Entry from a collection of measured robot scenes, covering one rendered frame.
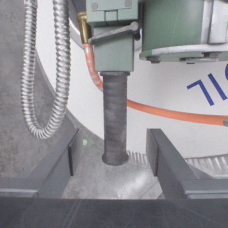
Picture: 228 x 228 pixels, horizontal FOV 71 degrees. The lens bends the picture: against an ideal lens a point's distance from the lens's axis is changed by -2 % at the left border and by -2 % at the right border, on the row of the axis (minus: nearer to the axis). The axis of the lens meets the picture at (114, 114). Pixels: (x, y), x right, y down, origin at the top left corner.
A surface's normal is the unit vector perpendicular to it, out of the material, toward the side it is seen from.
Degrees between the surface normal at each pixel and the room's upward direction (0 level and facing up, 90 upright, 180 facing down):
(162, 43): 95
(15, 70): 0
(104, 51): 58
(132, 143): 90
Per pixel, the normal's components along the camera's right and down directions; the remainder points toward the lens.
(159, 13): -0.86, 0.13
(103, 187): 0.61, -0.25
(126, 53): -0.19, 0.25
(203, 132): -0.70, 0.25
